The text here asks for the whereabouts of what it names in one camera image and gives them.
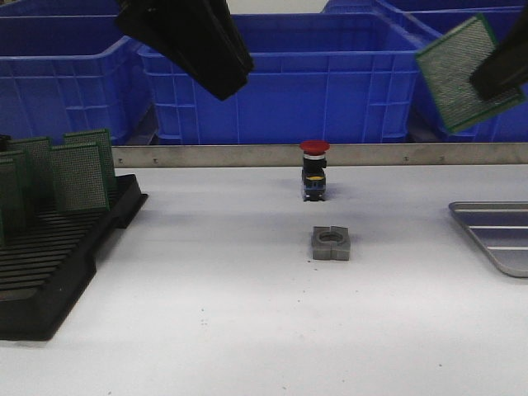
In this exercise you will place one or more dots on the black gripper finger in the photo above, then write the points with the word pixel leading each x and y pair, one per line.
pixel 198 36
pixel 506 67

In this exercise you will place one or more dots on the green perforated circuit board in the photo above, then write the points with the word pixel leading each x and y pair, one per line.
pixel 455 44

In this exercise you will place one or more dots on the silver metal tray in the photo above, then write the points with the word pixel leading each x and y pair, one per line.
pixel 499 228

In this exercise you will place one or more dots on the black slotted board rack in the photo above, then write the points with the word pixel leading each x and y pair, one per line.
pixel 46 268

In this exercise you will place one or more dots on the front right blue crate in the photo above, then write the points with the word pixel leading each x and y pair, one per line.
pixel 472 83

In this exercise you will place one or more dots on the blue crate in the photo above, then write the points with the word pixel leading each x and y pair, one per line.
pixel 420 5
pixel 343 78
pixel 44 8
pixel 472 83
pixel 62 74

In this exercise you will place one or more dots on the centre blue crate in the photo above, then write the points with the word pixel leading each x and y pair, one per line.
pixel 343 78

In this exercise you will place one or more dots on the rear right blue crate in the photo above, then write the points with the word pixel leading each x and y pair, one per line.
pixel 420 5

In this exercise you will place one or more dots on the front left blue crate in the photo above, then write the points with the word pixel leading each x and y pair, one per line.
pixel 62 74

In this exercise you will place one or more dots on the red emergency stop button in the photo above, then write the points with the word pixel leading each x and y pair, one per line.
pixel 313 174

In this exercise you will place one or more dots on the rear left blue crate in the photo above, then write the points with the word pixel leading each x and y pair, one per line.
pixel 44 8

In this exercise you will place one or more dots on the grey metal bearing block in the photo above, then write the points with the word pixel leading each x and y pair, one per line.
pixel 331 243

